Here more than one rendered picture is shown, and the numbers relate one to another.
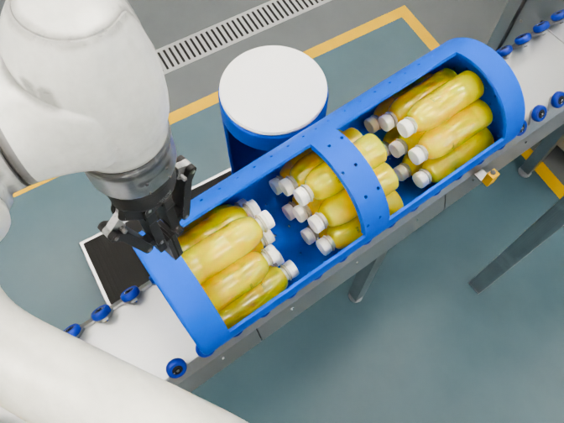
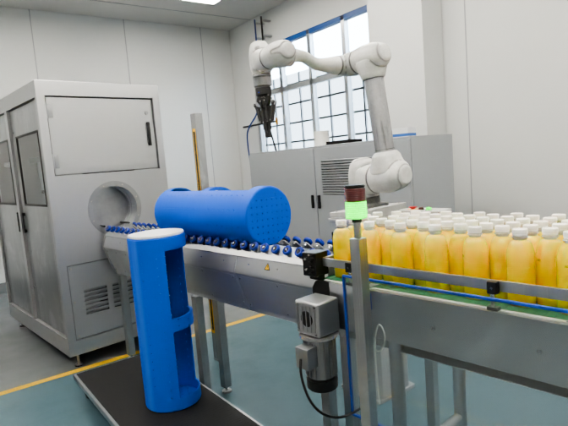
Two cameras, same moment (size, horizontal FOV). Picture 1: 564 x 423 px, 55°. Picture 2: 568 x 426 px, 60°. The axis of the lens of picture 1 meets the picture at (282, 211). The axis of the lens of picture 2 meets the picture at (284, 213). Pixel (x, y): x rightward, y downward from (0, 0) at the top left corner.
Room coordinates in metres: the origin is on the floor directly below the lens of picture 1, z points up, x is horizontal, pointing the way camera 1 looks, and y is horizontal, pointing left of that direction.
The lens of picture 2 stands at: (0.47, 2.52, 1.35)
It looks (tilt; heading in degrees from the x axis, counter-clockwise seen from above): 6 degrees down; 264
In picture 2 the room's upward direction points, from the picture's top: 5 degrees counter-clockwise
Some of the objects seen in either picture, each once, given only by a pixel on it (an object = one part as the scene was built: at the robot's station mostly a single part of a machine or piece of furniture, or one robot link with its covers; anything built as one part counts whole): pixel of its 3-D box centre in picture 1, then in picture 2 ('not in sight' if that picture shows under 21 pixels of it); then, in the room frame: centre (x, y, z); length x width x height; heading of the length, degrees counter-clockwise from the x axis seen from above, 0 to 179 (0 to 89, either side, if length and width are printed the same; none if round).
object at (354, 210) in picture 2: not in sight; (356, 210); (0.10, 1.11, 1.18); 0.06 x 0.06 x 0.05
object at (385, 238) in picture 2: not in sight; (391, 253); (-0.07, 0.90, 1.00); 0.07 x 0.07 x 0.20
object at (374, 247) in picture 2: not in sight; (370, 253); (-0.01, 0.87, 1.00); 0.07 x 0.07 x 0.20
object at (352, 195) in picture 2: not in sight; (355, 194); (0.10, 1.11, 1.23); 0.06 x 0.06 x 0.04
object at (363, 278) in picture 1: (366, 272); (221, 341); (0.59, -0.30, 0.31); 0.06 x 0.06 x 0.63; 36
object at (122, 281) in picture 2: not in sight; (127, 317); (1.28, -1.02, 0.31); 0.06 x 0.06 x 0.63; 36
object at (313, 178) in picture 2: not in sight; (338, 222); (-0.52, -1.95, 0.72); 2.15 x 0.54 x 1.45; 120
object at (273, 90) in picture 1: (273, 88); (155, 233); (0.86, 0.02, 1.03); 0.28 x 0.28 x 0.01
